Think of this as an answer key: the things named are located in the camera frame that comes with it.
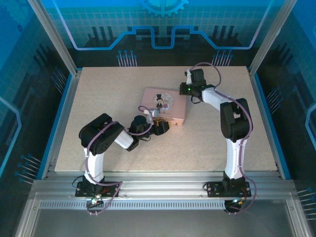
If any aluminium frame side rail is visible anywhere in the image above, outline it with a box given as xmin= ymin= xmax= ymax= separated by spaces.
xmin=40 ymin=70 xmax=82 ymax=180
xmin=248 ymin=68 xmax=292 ymax=180

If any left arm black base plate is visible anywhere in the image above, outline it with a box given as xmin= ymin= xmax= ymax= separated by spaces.
xmin=75 ymin=181 xmax=121 ymax=198

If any lit connector board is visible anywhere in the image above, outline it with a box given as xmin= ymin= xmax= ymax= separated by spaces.
xmin=223 ymin=197 xmax=245 ymax=210
xmin=86 ymin=195 xmax=105 ymax=208

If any slotted grey cable duct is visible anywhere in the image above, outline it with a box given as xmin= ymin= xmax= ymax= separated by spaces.
xmin=39 ymin=201 xmax=229 ymax=210

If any pink printed tin box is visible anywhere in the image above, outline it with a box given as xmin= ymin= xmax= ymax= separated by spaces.
xmin=140 ymin=87 xmax=188 ymax=127

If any grey metal base panel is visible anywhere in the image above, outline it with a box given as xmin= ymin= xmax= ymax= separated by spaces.
xmin=14 ymin=197 xmax=312 ymax=237

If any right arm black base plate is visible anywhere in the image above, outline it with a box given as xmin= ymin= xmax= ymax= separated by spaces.
xmin=205 ymin=181 xmax=252 ymax=198

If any aluminium frame post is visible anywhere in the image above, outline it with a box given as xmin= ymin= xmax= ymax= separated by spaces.
xmin=248 ymin=0 xmax=298 ymax=75
xmin=27 ymin=0 xmax=82 ymax=75

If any aluminium frame cross rail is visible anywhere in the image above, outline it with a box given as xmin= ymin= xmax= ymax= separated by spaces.
xmin=32 ymin=170 xmax=297 ymax=201

